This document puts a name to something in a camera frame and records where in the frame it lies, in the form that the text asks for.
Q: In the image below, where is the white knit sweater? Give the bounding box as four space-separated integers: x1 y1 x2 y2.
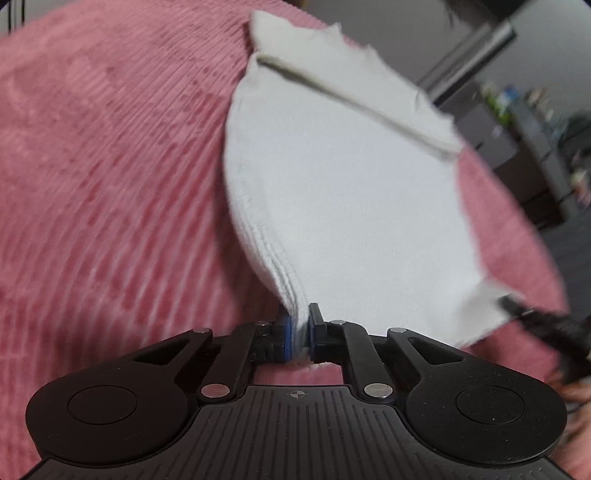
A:
223 10 510 358

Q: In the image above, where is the grey vanity desk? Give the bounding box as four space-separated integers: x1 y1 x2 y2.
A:
509 99 581 222

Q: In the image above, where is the pink ribbed bed blanket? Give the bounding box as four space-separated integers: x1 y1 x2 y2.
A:
0 0 574 476

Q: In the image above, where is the grey small cabinet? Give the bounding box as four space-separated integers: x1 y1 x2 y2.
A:
458 103 519 169

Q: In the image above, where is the white tower fan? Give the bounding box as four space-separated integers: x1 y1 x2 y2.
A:
417 20 517 105

